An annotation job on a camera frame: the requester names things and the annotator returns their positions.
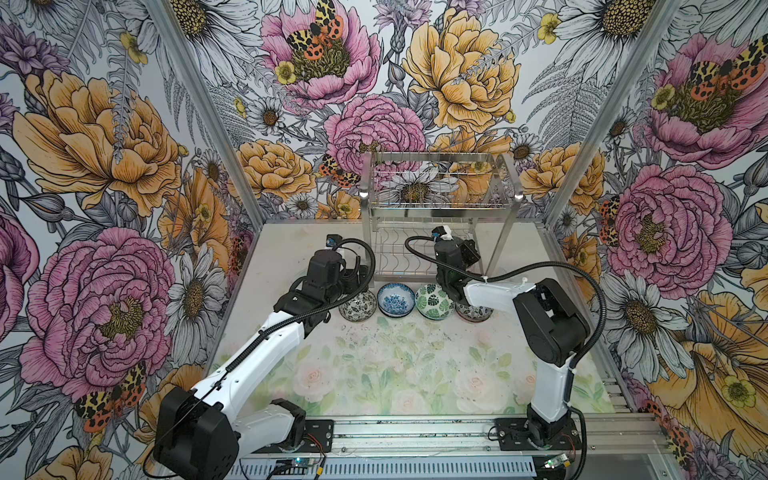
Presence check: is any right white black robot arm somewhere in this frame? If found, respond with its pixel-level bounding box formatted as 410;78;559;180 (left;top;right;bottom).
427;226;590;448

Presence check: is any dark leaf pattern bowl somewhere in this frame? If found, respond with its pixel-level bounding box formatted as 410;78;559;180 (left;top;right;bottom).
454;303;494;323

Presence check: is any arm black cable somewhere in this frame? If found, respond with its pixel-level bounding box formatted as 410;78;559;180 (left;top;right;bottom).
140;236;377;480
403;235;608;370

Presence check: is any blue floral bowl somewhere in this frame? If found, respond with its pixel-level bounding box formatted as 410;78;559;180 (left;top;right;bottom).
377;283;416;318

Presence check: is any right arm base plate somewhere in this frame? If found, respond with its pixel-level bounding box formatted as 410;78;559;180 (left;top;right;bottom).
493;417;582;451

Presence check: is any right green circuit board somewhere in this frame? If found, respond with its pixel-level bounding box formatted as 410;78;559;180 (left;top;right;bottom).
533;453;571;471

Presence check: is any steel two-tier dish rack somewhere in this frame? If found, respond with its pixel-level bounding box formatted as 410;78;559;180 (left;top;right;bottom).
359;152;525;283

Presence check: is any green leaf pattern bowl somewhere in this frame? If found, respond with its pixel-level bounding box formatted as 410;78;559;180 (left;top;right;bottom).
416;283;454;321

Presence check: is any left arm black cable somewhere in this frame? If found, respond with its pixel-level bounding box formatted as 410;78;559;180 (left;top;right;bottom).
140;236;377;480

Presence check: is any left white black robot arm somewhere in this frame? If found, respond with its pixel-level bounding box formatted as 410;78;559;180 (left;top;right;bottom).
149;234;376;479

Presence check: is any right aluminium frame post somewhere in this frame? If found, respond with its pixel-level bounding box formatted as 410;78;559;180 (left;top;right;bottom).
543;0;681;227

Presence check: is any white vented cable duct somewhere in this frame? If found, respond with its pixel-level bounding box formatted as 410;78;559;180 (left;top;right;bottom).
227;456;536;479

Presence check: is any green circuit board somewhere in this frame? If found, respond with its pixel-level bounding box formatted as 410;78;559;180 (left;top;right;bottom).
269;457;327;479
533;453;571;471

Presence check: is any left aluminium frame post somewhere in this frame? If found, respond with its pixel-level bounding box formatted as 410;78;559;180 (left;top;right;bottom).
147;1;264;233

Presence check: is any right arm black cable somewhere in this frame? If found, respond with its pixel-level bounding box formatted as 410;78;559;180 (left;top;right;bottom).
403;235;608;370

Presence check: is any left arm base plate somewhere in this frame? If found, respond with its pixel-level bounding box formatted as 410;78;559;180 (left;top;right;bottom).
254;419;335;454

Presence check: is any aluminium front rail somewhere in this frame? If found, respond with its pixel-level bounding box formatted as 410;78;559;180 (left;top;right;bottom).
306;412;668;458

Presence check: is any left green circuit board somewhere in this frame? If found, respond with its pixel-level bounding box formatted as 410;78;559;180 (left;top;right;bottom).
269;457;327;479

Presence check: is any aluminium frame post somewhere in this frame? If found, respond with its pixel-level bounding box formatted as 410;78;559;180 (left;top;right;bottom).
543;0;681;227
147;1;264;233

